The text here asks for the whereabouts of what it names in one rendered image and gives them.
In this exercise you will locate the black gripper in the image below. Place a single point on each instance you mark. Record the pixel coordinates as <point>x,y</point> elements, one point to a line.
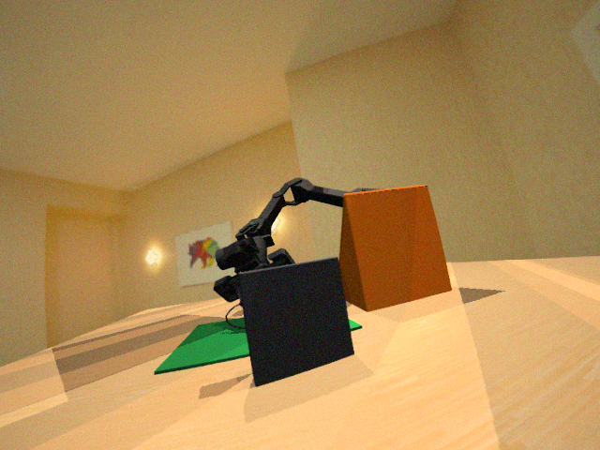
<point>228,287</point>

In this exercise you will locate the green circuit board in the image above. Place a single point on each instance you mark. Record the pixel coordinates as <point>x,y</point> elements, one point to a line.
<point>210,343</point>

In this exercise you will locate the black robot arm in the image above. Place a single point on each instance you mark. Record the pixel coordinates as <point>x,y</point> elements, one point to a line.
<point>258,230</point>

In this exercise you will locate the black square panel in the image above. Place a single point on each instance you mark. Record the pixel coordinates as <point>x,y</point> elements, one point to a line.
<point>296,318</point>

